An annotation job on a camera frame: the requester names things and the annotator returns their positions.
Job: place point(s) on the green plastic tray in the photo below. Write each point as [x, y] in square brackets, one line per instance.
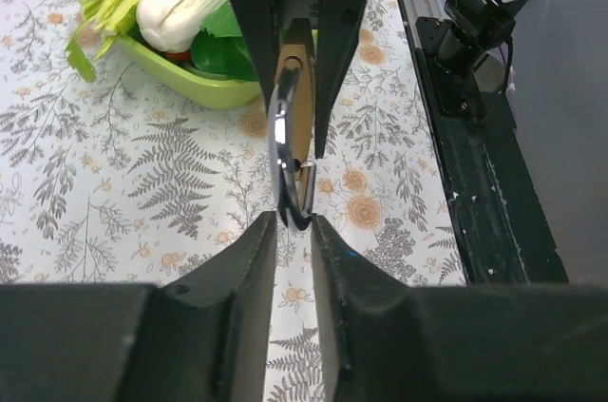
[215, 92]

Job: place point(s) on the green bok choy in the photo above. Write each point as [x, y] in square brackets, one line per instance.
[219, 47]

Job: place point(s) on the floral patterned table mat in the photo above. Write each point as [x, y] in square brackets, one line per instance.
[124, 179]

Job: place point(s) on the green napa cabbage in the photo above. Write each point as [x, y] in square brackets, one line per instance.
[113, 19]

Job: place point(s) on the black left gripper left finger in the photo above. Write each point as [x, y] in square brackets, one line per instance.
[203, 337]

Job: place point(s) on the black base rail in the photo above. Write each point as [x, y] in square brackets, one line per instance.
[501, 231]

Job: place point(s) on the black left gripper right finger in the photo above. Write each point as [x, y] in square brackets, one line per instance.
[384, 341]

